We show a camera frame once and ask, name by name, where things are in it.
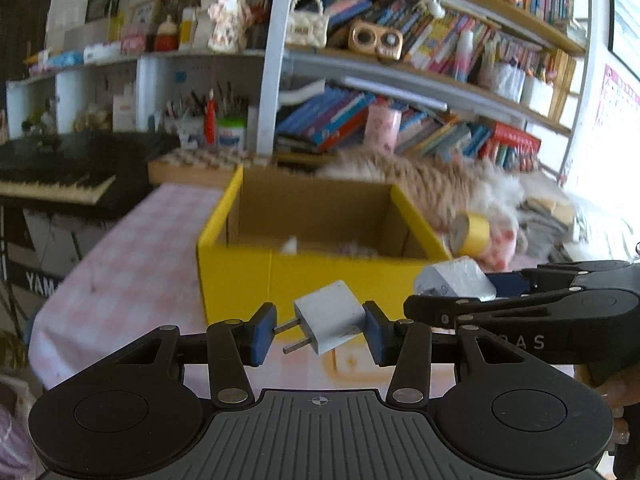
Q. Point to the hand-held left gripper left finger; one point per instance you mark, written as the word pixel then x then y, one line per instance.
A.
pixel 261 335

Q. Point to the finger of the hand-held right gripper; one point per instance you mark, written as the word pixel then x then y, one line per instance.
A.
pixel 510 284
pixel 450 310

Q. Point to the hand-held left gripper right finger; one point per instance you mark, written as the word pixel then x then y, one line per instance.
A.
pixel 380 335

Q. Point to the pink plush toy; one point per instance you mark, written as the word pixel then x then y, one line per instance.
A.
pixel 500 245

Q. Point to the white power adapter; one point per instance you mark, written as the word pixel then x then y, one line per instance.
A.
pixel 330 317

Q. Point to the yellow cardboard box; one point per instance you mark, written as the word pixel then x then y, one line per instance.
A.
pixel 235 280

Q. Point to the yellow tape roll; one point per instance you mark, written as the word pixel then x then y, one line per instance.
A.
pixel 472 234

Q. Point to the person's right hand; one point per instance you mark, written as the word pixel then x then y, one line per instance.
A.
pixel 620 395

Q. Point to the stack of papers and notebooks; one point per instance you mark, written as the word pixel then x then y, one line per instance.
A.
pixel 545 215

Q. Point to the fluffy cream cat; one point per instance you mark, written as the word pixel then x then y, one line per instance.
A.
pixel 425 185

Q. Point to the red book box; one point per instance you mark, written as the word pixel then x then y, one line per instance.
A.
pixel 517 137

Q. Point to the checkered wooden board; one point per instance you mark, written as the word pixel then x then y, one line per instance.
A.
pixel 190 165

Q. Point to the white square pen container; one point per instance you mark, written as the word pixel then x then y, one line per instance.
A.
pixel 536 96

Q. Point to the pink printed cup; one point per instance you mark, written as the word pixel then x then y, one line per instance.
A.
pixel 382 127

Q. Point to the white marker holder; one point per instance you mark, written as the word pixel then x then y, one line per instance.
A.
pixel 500 82

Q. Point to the white green pen cup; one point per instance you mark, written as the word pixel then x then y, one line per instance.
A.
pixel 231 135

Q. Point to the row of leaning blue books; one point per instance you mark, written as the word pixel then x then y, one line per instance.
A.
pixel 325 120

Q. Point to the pastel spray can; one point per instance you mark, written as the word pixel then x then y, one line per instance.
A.
pixel 463 55

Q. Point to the pink striped cloth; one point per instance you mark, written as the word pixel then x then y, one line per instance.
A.
pixel 12 430

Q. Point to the black keyboard piano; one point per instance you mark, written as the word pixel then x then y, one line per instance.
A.
pixel 60 160

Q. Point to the row of colourful upright books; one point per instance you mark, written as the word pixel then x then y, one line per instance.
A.
pixel 430 25

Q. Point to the white bookshelf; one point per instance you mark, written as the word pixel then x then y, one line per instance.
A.
pixel 275 60

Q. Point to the gold retro radio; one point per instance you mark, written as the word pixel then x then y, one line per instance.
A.
pixel 375 39

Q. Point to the low white shelf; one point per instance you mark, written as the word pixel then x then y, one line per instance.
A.
pixel 150 67

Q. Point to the white quilted pearl handbag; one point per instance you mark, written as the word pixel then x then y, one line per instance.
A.
pixel 306 25

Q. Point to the white tissue pack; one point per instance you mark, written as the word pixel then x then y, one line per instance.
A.
pixel 102 52

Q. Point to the alphabet wall poster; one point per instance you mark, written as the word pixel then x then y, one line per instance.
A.
pixel 620 95

